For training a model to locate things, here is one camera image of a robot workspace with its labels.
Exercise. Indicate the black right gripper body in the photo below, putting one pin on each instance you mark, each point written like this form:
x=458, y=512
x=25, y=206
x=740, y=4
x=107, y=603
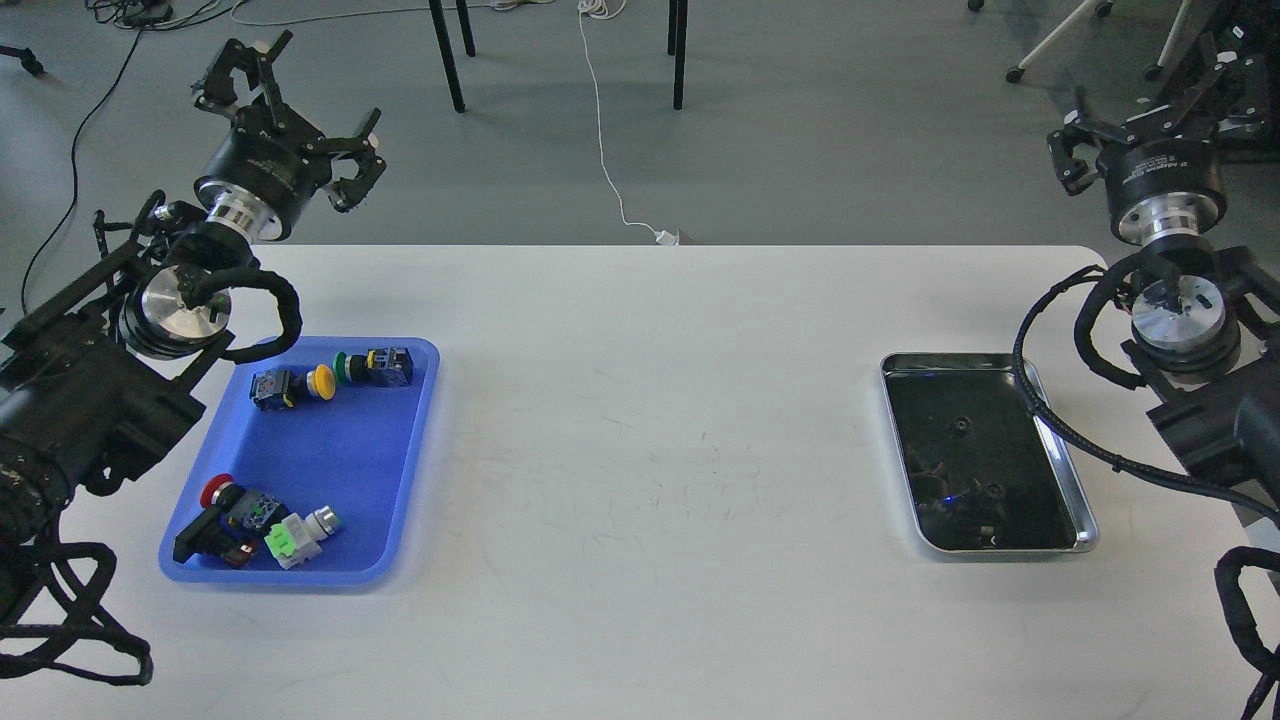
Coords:
x=1161, y=187

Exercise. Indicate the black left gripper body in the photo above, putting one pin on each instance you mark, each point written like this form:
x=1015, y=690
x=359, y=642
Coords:
x=269, y=162

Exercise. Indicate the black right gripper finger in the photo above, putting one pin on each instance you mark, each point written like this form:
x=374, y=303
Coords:
x=1228, y=100
x=1081, y=128

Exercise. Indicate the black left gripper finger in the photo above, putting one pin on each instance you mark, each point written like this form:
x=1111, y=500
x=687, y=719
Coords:
x=361, y=149
x=240, y=85

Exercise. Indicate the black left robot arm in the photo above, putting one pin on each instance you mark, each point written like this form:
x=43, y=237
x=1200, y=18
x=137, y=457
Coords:
x=97, y=388

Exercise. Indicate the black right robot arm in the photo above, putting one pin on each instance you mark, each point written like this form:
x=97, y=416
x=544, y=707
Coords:
x=1176, y=316

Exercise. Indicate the black equipment rack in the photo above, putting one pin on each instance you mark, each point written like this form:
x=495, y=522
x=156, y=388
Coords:
x=1244, y=36

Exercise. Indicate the white chair base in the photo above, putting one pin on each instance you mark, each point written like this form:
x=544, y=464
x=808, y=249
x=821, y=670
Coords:
x=1096, y=39

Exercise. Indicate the blue plastic tray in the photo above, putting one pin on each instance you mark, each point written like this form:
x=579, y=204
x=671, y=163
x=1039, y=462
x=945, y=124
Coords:
x=358, y=453

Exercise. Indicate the metal tray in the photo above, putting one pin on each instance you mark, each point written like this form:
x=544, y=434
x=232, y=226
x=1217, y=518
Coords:
x=1044, y=511

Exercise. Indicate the red emergency stop button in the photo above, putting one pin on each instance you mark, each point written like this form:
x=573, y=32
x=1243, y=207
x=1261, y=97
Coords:
x=247, y=509

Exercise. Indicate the green push button switch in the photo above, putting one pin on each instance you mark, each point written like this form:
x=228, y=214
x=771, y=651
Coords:
x=384, y=367

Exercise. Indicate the yellow push button switch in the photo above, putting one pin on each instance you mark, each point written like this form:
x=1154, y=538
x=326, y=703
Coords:
x=282, y=387

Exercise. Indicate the white green button switch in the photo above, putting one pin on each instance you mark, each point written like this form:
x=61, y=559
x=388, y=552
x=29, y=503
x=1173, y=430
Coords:
x=297, y=538

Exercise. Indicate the black red switch block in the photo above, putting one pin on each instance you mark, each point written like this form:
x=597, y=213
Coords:
x=208, y=536

